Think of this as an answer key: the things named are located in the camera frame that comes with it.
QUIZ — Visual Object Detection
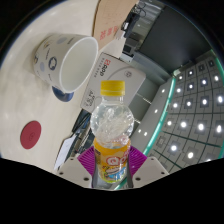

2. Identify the flat round red coaster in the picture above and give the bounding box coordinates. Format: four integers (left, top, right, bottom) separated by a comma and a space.
19, 120, 43, 150

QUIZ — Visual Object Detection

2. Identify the yellow-capped clear drink bottle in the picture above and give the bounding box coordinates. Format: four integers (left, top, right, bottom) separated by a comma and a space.
89, 80, 135, 185

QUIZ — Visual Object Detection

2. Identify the brown cardboard sheet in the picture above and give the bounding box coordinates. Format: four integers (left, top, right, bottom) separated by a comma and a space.
92, 0, 139, 43

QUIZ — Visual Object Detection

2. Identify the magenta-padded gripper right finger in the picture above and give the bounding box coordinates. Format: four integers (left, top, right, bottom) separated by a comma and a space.
126, 145, 169, 189

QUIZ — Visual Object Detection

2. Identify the white mug with blue handle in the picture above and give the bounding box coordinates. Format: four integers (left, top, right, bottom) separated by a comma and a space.
33, 33, 100, 103

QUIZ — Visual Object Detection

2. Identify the group of ceiling lights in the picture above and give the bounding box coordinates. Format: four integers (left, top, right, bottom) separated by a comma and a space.
133, 56, 224, 164

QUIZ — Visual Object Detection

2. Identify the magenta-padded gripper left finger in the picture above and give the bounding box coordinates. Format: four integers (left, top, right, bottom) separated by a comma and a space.
56, 146, 98, 189

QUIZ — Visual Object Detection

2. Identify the black power adapter box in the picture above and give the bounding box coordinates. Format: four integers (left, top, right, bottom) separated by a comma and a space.
120, 3, 148, 34

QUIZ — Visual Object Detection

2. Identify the white printed cardboard box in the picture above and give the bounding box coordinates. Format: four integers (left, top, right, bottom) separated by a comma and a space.
80, 52, 147, 114

